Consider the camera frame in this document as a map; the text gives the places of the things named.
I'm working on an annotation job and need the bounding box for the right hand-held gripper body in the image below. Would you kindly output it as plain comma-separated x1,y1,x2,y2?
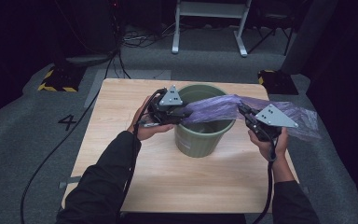
245,104,299,143

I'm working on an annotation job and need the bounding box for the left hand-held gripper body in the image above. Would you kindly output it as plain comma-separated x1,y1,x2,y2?
147,85,186,124

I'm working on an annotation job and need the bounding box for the purple plastic trash bag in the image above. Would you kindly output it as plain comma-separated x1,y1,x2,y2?
183,93,323,141

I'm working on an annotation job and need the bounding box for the green plastic trash bin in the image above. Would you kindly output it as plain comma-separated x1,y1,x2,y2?
173,83,237,159

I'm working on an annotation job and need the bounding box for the person's right hand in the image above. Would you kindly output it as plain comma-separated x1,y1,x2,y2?
247,126,290,162

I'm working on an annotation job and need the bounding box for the person's left hand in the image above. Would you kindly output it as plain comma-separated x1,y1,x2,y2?
127,94,175,142

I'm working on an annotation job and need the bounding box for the black yellow striped base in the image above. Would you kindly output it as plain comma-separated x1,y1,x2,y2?
257,68,299,96
36,64,87,93

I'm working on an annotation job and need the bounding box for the black tripod stand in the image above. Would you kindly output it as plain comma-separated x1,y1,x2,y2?
247,6,296,57

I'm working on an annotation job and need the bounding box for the grey slanted pillar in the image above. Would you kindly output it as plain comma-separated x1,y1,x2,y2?
280,0,339,76

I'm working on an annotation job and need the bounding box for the white metal stand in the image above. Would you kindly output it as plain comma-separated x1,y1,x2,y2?
171,0,253,58

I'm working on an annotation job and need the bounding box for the dark equipment stand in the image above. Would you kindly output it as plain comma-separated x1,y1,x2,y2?
52,0,126,68

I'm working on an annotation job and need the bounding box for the grey tape strip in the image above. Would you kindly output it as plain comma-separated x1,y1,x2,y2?
58,175,83,189

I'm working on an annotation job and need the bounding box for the left hand-held gripper cable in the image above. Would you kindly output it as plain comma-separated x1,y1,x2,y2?
116,88,168,224

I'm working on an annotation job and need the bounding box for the hand-held gripper cable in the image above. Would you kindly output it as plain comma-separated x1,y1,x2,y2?
251,136,278,224
116,88,168,224

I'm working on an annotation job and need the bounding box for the tangle of floor cables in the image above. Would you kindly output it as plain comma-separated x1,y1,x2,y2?
121,22,175,49

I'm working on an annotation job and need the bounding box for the right hand-held gripper cable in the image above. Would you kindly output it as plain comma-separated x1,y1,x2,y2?
251,136,278,224

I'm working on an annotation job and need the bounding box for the long black floor cable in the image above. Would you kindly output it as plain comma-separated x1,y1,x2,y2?
20,49,122,224

